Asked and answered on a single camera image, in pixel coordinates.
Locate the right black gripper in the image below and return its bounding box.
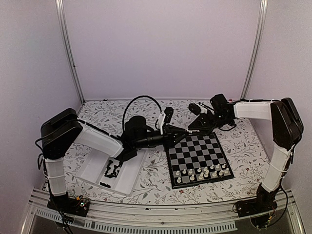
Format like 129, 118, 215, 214
188, 110, 233, 137

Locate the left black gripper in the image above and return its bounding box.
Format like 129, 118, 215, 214
134, 126, 189, 152

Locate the white bishop piece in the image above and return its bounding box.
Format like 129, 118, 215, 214
198, 172, 204, 180

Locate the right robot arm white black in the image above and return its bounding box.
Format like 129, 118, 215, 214
188, 94, 304, 194

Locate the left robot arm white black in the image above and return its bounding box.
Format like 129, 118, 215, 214
35, 108, 189, 212

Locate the pile of black chess pieces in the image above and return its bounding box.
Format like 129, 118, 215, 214
99, 159, 123, 188

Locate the black grey chessboard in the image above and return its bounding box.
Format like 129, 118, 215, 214
165, 133, 234, 189

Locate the floral patterned table mat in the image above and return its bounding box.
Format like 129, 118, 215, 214
64, 99, 273, 205

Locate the clear plastic piece tray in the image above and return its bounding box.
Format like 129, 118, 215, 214
77, 149, 148, 196

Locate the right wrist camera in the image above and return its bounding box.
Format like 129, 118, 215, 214
188, 103, 209, 116

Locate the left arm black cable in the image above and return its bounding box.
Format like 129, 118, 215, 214
122, 95, 163, 127

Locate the front aluminium rail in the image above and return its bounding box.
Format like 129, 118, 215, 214
21, 189, 307, 234

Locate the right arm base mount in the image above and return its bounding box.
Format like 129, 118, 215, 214
233, 196, 277, 229

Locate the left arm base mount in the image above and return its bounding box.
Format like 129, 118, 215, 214
47, 194, 90, 217

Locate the right aluminium frame post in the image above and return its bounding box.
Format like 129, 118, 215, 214
240, 0, 268, 99

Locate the aluminium frame post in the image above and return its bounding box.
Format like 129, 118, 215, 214
55, 0, 85, 104
240, 0, 268, 99

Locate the left aluminium frame post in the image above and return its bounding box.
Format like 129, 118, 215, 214
55, 0, 85, 104

